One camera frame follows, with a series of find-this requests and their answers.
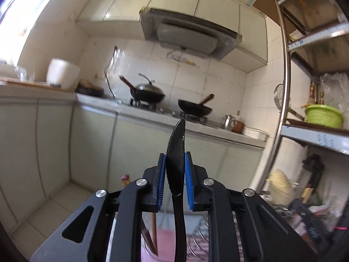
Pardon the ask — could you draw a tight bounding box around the black plastic knife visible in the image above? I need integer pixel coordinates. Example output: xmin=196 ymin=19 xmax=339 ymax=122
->
xmin=165 ymin=119 xmax=187 ymax=262

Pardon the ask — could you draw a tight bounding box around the light wooden chopstick in cup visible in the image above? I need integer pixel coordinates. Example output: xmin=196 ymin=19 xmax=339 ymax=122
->
xmin=151 ymin=213 xmax=158 ymax=255

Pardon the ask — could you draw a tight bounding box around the pink left utensil cup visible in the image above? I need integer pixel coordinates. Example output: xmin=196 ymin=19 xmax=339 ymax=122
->
xmin=141 ymin=229 xmax=175 ymax=262

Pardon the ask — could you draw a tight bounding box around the black blender jar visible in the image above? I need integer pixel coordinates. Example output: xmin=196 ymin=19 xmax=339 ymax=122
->
xmin=302 ymin=154 xmax=325 ymax=198

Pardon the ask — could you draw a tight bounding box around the small steel kettle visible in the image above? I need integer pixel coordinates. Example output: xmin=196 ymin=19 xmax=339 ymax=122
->
xmin=222 ymin=114 xmax=236 ymax=131

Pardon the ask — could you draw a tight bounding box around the green plastic basket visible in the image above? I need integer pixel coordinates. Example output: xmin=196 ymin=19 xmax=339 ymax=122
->
xmin=305 ymin=104 xmax=344 ymax=128

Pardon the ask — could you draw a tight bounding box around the steel storage shelf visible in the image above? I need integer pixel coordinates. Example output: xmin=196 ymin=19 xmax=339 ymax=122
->
xmin=257 ymin=0 xmax=348 ymax=192

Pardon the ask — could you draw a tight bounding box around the black wok with lid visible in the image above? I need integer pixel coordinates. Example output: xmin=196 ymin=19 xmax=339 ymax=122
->
xmin=118 ymin=73 xmax=165 ymax=104

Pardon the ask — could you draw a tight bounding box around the black frying pan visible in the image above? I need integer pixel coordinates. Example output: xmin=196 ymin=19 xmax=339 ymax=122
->
xmin=178 ymin=94 xmax=215 ymax=117

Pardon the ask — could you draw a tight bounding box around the dark woven tray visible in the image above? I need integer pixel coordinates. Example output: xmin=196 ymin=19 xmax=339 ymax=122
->
xmin=75 ymin=79 xmax=104 ymax=97

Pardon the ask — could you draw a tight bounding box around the white rice cooker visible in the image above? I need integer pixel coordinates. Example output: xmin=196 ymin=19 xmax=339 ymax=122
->
xmin=46 ymin=58 xmax=80 ymax=90

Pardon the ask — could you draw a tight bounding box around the grey range hood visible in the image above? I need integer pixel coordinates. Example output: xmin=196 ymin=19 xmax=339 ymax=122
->
xmin=139 ymin=7 xmax=243 ymax=60

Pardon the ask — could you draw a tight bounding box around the chrome wire dish rack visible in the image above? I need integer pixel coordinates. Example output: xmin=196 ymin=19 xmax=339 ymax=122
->
xmin=186 ymin=217 xmax=246 ymax=262

